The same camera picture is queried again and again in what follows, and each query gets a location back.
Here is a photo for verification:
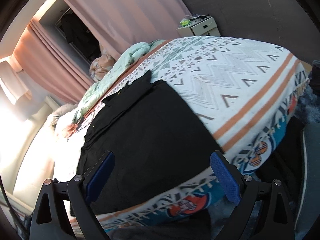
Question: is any black jacket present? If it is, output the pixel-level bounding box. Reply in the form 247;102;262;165
76;72;220;215

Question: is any cream upholstered headboard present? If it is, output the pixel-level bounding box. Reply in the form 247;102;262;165
7;96;59;209

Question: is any grey pillow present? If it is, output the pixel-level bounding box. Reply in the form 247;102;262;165
47;103;78;126

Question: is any patterned white bed blanket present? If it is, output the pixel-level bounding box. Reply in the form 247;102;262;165
52;36;311;233

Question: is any mint green duvet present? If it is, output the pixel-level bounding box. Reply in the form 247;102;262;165
72;40;165;124

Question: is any pink curtain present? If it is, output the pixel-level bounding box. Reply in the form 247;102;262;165
13;0;190;103

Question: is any white bedside cabinet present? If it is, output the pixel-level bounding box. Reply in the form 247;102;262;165
177;15;221;37

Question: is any green object on cabinet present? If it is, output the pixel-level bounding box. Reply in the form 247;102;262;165
180;19;190;27

